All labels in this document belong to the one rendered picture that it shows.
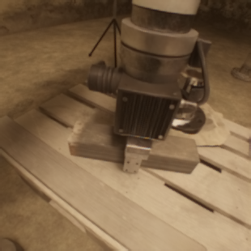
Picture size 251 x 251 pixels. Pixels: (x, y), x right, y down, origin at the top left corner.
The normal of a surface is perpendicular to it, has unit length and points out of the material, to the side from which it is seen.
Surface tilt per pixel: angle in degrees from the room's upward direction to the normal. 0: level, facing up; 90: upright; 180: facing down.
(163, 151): 0
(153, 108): 90
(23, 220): 0
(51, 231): 0
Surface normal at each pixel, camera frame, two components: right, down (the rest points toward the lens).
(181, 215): 0.11, -0.73
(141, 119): -0.11, 0.67
